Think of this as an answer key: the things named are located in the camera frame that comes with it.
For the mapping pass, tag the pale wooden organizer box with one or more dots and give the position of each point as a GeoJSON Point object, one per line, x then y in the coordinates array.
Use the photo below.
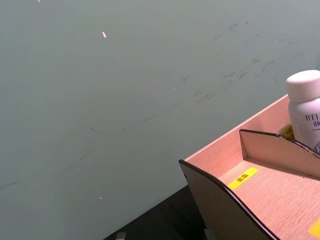
{"type": "Point", "coordinates": [265, 190]}

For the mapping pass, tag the plain pale wall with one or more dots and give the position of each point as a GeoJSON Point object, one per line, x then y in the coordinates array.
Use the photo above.
{"type": "Point", "coordinates": [100, 100]}

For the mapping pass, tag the black table cloth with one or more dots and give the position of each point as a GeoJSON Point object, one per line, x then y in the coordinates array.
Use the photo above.
{"type": "Point", "coordinates": [170, 220]}

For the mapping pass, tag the white plastic bottle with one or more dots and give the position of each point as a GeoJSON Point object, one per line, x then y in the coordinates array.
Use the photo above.
{"type": "Point", "coordinates": [305, 110]}

